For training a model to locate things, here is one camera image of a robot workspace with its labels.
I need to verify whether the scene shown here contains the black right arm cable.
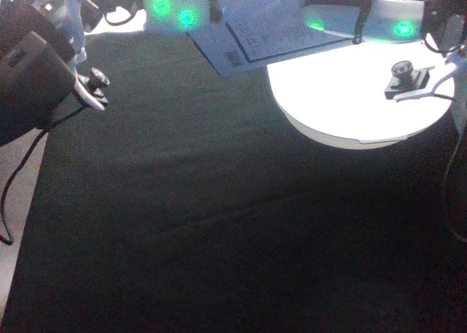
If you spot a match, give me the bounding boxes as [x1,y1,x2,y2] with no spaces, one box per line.
[0,104,88,245]

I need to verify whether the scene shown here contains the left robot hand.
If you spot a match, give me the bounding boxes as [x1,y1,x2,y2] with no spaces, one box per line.
[301,0,426,45]

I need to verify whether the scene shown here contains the white rounded plastic container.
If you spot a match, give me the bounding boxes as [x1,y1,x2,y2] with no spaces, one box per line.
[266,40,457,150]

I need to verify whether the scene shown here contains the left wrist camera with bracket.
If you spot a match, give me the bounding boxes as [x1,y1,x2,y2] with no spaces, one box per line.
[383,51,467,104]

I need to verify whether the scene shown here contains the black table cloth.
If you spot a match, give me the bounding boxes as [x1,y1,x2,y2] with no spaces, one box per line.
[0,31,467,333]

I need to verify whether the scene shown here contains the blue and white carton box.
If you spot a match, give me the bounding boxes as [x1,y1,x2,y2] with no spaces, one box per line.
[188,0,364,77]

